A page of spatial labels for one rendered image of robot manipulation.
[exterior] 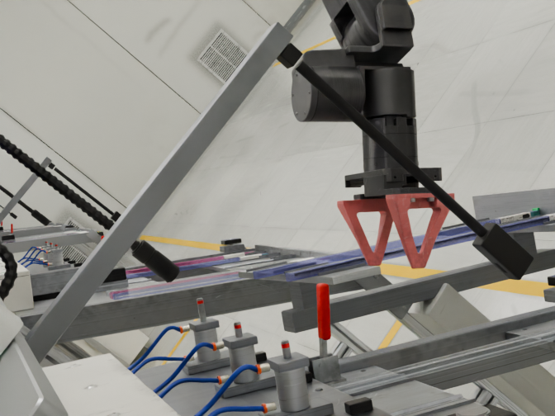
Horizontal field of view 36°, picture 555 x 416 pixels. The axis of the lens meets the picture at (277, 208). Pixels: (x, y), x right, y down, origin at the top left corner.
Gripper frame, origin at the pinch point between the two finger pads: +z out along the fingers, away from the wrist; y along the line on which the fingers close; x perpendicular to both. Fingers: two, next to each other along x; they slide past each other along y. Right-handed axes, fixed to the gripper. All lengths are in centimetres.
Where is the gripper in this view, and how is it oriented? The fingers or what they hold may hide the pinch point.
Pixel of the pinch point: (395, 258)
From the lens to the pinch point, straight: 90.5
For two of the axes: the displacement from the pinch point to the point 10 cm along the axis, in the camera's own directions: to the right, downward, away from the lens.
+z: 0.4, 10.0, -0.2
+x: 9.4, -0.3, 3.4
